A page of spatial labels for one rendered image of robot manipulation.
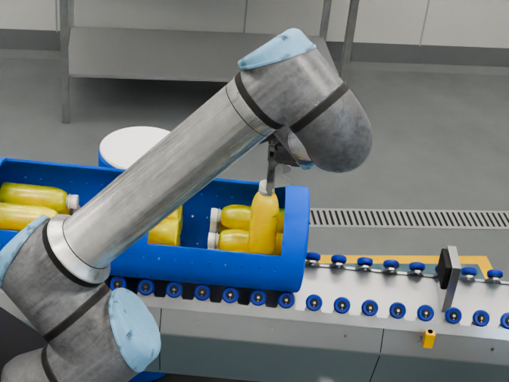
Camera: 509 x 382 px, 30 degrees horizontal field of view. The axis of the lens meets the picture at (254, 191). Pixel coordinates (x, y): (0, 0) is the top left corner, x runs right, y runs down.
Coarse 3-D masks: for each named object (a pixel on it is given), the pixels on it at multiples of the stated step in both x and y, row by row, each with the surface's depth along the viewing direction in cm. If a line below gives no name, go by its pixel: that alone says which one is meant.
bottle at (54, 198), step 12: (0, 192) 251; (12, 192) 251; (24, 192) 251; (36, 192) 251; (48, 192) 251; (60, 192) 252; (24, 204) 251; (36, 204) 251; (48, 204) 251; (60, 204) 252
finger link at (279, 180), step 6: (276, 168) 230; (282, 168) 230; (276, 174) 231; (282, 174) 231; (276, 180) 232; (282, 180) 232; (288, 180) 232; (270, 186) 232; (276, 186) 233; (282, 186) 233; (270, 192) 233
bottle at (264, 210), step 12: (252, 204) 239; (264, 204) 236; (276, 204) 238; (252, 216) 239; (264, 216) 237; (276, 216) 240; (252, 228) 241; (264, 228) 239; (276, 228) 243; (252, 240) 243; (264, 240) 241; (252, 252) 244; (264, 252) 243
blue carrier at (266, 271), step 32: (0, 160) 246; (96, 192) 262; (224, 192) 260; (256, 192) 259; (288, 192) 245; (192, 224) 265; (288, 224) 238; (128, 256) 239; (160, 256) 239; (192, 256) 239; (224, 256) 239; (256, 256) 238; (288, 256) 238; (256, 288) 249; (288, 288) 246
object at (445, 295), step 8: (448, 248) 257; (456, 248) 257; (440, 256) 258; (448, 256) 255; (456, 256) 254; (440, 264) 257; (448, 264) 251; (456, 264) 251; (440, 272) 256; (448, 272) 251; (456, 272) 250; (440, 280) 255; (448, 280) 252; (456, 280) 252; (440, 288) 261; (448, 288) 253; (440, 296) 260; (448, 296) 255; (440, 304) 259; (448, 304) 256
